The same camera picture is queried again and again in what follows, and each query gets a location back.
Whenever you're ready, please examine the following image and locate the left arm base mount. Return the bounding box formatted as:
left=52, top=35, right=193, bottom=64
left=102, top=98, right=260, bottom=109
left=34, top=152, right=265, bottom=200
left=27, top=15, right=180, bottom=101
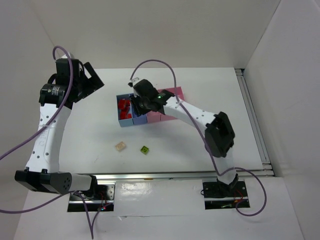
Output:
left=67, top=182, right=116, bottom=213

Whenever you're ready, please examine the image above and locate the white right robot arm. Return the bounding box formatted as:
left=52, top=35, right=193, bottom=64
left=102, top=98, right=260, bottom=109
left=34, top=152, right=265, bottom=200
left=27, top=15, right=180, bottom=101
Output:
left=128, top=77, right=239, bottom=191

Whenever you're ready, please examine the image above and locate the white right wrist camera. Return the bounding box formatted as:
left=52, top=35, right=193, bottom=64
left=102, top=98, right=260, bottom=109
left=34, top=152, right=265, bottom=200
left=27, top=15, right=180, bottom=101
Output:
left=128, top=77, right=141, bottom=88

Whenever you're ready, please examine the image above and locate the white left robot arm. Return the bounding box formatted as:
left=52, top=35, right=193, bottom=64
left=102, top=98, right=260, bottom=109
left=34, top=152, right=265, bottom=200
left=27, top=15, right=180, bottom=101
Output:
left=14, top=58, right=104, bottom=195

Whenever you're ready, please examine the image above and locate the red rectangular lego brick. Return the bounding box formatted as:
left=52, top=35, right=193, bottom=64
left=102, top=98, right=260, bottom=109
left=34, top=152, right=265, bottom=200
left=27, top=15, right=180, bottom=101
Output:
left=122, top=100, right=132, bottom=119

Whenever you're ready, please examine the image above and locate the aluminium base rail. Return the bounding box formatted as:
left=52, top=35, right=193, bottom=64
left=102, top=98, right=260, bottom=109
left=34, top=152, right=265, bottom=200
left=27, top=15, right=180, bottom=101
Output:
left=74, top=170, right=251, bottom=187

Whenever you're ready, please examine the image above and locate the red lego brick small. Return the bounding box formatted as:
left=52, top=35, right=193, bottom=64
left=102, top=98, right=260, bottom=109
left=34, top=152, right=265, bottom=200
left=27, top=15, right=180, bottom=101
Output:
left=117, top=99, right=131, bottom=110

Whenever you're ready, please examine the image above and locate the large pink container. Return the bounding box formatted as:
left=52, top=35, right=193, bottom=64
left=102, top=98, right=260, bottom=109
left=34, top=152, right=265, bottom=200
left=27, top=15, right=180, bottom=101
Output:
left=156, top=86, right=185, bottom=122

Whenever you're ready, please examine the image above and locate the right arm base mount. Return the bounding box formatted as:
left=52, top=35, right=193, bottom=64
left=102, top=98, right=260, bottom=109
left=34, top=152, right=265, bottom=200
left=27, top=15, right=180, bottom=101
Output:
left=200, top=179, right=250, bottom=210

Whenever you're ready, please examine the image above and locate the beige lego brick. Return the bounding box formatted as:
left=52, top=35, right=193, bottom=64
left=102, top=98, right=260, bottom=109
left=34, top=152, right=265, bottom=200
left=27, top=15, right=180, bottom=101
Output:
left=115, top=141, right=127, bottom=152

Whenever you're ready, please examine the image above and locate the small green lego brick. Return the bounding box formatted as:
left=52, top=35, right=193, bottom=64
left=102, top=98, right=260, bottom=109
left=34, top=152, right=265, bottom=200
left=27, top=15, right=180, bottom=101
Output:
left=140, top=145, right=150, bottom=155

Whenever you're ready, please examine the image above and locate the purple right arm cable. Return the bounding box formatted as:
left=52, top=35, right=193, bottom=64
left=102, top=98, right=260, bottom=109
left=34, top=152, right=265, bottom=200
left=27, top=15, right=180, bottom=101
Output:
left=130, top=59, right=267, bottom=216

